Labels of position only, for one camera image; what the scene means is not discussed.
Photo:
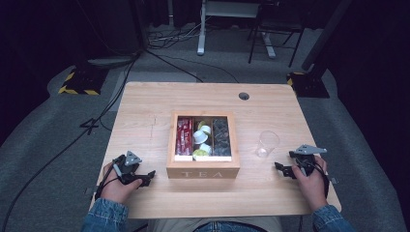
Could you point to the pile of dark tea bags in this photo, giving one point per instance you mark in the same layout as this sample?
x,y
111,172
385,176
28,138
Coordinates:
x,y
221,137

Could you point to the wooden tea box glass lid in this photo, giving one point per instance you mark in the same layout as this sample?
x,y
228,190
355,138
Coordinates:
x,y
203,169

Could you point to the yellow-black striped stand base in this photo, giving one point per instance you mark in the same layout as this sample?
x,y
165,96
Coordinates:
x,y
309,87
83,80

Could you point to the green-lidded capsule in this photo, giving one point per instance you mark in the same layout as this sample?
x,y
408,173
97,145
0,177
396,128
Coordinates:
x,y
201,124
199,153

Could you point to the white capsule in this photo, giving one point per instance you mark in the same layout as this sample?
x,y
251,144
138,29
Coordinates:
x,y
199,137
205,148
206,130

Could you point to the metal table edge bracket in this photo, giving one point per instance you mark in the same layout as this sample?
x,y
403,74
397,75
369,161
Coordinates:
x,y
88,190
333,180

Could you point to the black chair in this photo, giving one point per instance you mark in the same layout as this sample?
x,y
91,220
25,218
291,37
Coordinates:
x,y
274,24

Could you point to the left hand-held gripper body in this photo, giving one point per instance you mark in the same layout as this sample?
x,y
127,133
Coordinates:
x,y
127,170

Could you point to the person's left hand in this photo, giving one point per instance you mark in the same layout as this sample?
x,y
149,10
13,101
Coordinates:
x,y
117,191

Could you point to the clear plastic cup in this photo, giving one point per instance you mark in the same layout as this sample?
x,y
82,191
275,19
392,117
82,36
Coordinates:
x,y
267,144

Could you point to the white desk frame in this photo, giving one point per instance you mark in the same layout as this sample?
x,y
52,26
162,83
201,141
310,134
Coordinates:
x,y
201,38

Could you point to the dark slanted pole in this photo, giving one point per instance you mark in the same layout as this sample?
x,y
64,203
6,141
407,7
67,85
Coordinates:
x,y
322,38

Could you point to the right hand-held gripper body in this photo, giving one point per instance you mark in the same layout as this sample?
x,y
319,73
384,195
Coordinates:
x,y
306,161

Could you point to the grey table grommet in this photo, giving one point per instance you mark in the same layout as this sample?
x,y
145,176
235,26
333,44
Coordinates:
x,y
244,96

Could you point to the person's lap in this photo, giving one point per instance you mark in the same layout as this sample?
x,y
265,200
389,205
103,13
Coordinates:
x,y
209,224

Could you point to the bundle of red tea sachets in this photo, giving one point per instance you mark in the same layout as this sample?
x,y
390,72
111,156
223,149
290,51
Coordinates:
x,y
183,137

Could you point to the person's right hand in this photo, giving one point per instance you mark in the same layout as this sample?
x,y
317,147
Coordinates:
x,y
311,188

